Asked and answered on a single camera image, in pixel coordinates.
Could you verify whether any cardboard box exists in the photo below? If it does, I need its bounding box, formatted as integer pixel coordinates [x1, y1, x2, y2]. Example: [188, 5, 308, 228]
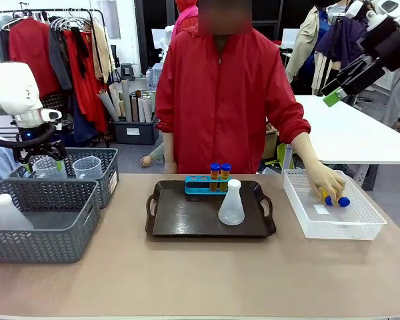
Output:
[261, 122, 280, 160]

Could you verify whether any clear plastic beaker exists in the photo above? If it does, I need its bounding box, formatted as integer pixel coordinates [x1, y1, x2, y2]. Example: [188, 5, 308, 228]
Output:
[32, 155, 68, 180]
[72, 156, 103, 180]

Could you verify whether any mannequin lying on floor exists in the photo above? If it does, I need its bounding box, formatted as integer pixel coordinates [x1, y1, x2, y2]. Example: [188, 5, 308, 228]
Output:
[140, 143, 166, 168]

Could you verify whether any white humanoid figure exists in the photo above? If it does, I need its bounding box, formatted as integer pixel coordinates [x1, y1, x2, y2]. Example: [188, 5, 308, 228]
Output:
[158, 23, 175, 51]

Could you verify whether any black step stool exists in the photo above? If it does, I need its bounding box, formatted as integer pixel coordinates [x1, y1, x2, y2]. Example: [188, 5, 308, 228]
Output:
[119, 63, 137, 81]

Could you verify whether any dark grey hanging jacket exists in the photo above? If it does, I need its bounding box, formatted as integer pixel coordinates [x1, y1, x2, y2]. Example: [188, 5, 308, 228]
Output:
[47, 18, 73, 91]

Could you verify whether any grey paper roll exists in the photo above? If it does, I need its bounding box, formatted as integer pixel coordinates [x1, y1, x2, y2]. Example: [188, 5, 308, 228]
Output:
[121, 79, 133, 123]

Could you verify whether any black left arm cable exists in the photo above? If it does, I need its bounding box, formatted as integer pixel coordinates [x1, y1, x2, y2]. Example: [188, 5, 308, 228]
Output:
[0, 123, 57, 150]

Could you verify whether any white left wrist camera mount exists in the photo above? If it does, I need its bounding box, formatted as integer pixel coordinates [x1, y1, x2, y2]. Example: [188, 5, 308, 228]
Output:
[40, 108, 63, 123]

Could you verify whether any mannequin in pink scarf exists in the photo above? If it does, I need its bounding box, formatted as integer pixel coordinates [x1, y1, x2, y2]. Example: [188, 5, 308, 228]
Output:
[169, 0, 201, 43]

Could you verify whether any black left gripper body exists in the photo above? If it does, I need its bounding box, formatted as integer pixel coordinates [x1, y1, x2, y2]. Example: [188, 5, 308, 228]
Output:
[13, 131, 67, 164]

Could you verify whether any mannequin in beige coat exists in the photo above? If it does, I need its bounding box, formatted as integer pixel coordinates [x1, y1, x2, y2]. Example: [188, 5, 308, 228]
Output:
[284, 3, 336, 97]

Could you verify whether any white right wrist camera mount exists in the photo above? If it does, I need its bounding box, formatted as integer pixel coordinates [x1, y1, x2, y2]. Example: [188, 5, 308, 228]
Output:
[344, 0, 371, 19]

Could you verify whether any dark storage box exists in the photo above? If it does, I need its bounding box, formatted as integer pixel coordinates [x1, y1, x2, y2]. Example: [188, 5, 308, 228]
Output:
[112, 103, 161, 145]

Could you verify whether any white table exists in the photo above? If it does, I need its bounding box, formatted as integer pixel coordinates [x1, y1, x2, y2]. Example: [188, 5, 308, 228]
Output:
[286, 94, 400, 166]

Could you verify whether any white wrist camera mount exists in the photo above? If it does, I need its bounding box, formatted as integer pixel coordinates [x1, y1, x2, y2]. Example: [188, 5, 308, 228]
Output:
[344, 0, 371, 19]
[40, 108, 63, 123]

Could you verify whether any black hanging scarf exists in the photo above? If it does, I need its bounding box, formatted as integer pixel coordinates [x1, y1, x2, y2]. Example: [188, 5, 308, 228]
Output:
[70, 26, 91, 80]

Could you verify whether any small grey plastic basket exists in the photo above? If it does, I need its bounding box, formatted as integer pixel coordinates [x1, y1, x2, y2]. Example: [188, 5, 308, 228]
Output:
[8, 147, 120, 210]

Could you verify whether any person right forearm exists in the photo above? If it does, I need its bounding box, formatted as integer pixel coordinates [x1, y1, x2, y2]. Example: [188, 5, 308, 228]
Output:
[161, 131, 177, 161]

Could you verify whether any green chair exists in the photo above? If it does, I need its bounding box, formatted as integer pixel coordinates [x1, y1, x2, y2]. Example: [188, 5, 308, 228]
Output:
[265, 142, 289, 167]

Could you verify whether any dark brown plastic tray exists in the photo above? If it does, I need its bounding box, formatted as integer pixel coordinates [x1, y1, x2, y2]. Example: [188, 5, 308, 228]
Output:
[145, 179, 277, 239]

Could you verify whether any blue test tube rack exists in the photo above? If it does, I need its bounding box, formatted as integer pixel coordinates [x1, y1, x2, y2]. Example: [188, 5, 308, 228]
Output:
[184, 175, 233, 196]

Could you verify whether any black clothes rack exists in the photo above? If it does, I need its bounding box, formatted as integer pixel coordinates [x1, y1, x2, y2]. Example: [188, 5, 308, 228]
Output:
[0, 2, 116, 148]

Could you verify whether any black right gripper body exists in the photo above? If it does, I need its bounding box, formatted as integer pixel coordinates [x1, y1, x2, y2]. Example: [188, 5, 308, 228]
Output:
[359, 20, 400, 73]

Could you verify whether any mannequin in grey trousers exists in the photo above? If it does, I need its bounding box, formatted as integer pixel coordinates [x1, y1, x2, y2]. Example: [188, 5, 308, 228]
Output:
[381, 66, 400, 129]

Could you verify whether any person left gloved hand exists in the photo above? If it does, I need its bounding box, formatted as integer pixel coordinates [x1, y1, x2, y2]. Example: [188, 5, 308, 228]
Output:
[305, 162, 347, 201]

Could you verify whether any white perforated plastic basket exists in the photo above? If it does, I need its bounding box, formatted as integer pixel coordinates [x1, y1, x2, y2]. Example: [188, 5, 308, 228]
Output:
[283, 169, 388, 241]

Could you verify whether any person right gloved hand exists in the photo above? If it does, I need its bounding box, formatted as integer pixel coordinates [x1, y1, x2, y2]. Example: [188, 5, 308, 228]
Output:
[163, 159, 179, 175]

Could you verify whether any red hanging jacket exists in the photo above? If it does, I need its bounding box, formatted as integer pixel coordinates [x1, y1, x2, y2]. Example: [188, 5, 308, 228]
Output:
[7, 17, 63, 101]

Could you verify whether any large grey plastic basket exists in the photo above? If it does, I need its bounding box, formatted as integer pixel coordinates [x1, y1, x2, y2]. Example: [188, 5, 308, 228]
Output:
[0, 178, 101, 265]

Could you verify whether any person in red jacket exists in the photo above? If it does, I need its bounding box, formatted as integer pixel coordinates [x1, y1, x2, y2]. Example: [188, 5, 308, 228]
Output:
[155, 0, 312, 175]

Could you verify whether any red hanging dress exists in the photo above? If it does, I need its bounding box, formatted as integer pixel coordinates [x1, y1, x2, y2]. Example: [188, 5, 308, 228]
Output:
[63, 29, 109, 133]

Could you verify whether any white conical flask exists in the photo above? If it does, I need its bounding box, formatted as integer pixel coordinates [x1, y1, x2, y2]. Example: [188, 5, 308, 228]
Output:
[217, 179, 246, 227]
[0, 193, 35, 231]

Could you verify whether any white paper roll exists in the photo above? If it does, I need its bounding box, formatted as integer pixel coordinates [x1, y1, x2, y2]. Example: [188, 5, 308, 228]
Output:
[96, 89, 120, 123]

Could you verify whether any person left forearm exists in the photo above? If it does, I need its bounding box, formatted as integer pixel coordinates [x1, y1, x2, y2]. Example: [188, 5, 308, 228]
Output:
[291, 132, 323, 169]

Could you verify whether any beige hanging garment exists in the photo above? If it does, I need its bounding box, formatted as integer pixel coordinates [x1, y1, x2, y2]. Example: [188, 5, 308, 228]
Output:
[91, 21, 117, 85]

